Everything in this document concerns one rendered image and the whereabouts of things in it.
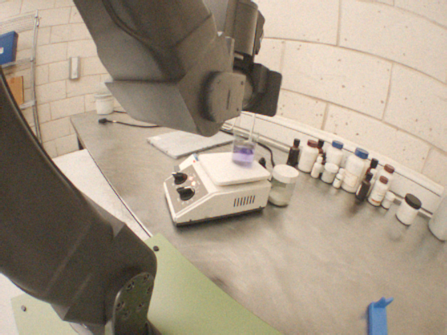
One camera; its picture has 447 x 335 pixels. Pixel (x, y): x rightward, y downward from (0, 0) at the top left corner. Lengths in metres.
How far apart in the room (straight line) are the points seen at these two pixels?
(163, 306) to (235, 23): 0.30
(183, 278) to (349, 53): 0.81
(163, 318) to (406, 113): 0.82
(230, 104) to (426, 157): 0.76
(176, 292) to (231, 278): 0.10
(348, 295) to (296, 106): 0.70
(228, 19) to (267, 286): 0.34
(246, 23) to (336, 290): 0.39
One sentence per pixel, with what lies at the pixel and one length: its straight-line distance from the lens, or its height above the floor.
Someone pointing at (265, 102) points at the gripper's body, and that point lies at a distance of 0.29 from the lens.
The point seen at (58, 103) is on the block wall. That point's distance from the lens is 2.61.
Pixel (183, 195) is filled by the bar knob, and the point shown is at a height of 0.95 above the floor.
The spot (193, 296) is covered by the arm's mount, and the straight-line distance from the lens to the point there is 0.26.
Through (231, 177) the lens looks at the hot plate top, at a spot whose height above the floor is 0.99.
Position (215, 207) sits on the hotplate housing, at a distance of 0.38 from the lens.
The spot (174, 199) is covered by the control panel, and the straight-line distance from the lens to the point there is 0.40.
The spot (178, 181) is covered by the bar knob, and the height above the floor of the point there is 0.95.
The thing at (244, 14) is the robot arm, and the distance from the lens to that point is 0.21.
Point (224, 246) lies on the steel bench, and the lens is 0.36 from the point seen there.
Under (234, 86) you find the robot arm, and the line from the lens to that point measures 0.15.
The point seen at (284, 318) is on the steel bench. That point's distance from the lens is 0.31.
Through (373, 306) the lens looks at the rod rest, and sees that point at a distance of 0.39.
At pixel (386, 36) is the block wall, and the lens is 0.83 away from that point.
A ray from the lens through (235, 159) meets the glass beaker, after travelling 0.41.
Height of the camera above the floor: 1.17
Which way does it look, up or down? 27 degrees down
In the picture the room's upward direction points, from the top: 7 degrees clockwise
